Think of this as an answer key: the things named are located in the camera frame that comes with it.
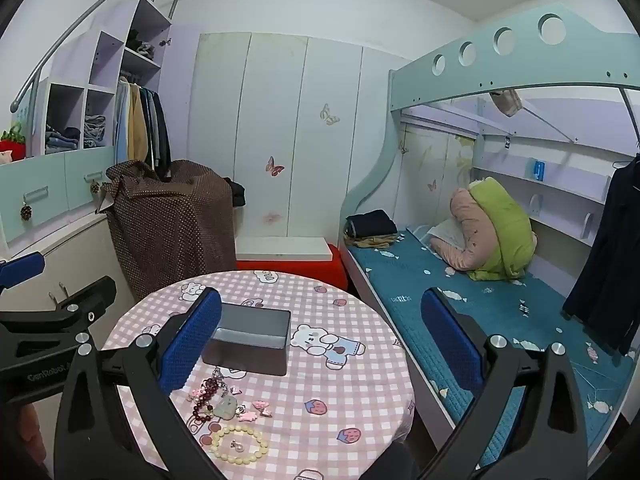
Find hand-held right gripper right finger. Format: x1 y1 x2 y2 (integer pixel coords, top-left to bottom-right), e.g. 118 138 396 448
421 287 588 480

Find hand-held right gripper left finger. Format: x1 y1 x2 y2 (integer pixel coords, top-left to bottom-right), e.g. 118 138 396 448
54 287 223 480

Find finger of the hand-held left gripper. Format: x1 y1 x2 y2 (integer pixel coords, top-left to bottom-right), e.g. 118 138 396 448
0 252 47 291
0 276 118 343

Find grey metal tin box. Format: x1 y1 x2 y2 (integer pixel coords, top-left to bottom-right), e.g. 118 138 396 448
202 302 292 377

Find dark red bead bracelet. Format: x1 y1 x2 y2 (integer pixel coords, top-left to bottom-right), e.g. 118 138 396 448
187 377 236 428

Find cream bead bracelet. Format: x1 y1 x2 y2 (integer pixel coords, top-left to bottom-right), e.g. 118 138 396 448
210 425 270 463

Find white low cabinet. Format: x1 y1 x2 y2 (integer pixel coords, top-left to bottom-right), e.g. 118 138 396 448
0 210 126 311

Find teal drawer cabinet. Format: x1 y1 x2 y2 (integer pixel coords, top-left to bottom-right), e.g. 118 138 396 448
0 145 116 246

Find white pillow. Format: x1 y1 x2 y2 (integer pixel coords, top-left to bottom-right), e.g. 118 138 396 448
425 220 468 251

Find brown polka dot cloth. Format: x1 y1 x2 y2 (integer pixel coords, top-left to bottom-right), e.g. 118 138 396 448
102 159 238 301

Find pink rolled quilt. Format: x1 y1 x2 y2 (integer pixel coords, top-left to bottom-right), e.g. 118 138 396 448
430 187 538 273

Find red stool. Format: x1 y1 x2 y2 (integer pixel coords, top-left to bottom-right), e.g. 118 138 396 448
235 242 348 291

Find red strawberry plush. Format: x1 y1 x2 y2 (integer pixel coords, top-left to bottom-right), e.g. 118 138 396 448
0 122 26 161

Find folded tan clothes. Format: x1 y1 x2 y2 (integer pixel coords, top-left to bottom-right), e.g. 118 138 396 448
345 232 401 250

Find white board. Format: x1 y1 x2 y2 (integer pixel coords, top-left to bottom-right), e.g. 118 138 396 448
235 236 335 262

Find folded blue jeans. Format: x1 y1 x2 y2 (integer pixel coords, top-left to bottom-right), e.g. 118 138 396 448
45 127 81 153

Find folded dark clothes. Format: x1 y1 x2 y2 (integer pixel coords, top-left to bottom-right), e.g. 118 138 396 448
345 209 398 238

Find round table pink checkered cloth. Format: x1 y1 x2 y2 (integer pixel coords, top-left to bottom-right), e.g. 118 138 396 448
100 270 416 480

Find folded light jeans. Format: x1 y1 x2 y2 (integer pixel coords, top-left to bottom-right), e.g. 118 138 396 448
82 115 107 148

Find black garment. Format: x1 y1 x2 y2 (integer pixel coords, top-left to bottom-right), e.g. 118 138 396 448
222 177 247 208

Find hanging dark clothes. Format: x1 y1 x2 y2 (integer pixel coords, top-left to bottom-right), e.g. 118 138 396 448
140 87 172 181

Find hanging light blue shirt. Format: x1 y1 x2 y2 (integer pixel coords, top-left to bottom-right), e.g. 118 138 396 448
114 82 132 161

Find hanging yellow garment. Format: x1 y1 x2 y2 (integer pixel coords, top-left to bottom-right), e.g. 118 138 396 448
127 82 151 163

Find hanging dark garment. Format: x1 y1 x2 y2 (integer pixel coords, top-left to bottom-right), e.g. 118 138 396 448
562 152 640 356

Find white bed shelf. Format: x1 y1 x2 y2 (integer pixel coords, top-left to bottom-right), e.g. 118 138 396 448
472 160 613 246

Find lavender shelf unit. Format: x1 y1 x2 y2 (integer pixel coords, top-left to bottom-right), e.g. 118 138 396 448
25 0 173 161

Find brown hanging bag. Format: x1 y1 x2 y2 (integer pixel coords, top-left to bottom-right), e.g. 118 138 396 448
490 89 523 118

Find white wardrobe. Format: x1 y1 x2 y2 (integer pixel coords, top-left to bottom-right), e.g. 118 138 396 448
187 31 401 241

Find grey metal handrail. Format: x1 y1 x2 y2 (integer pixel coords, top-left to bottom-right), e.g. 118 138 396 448
10 0 186 113

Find grey clothes pile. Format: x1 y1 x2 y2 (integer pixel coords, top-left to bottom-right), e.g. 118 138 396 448
125 30 158 61

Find teal bunk bed frame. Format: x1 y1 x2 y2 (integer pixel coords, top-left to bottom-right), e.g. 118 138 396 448
341 2 640 466

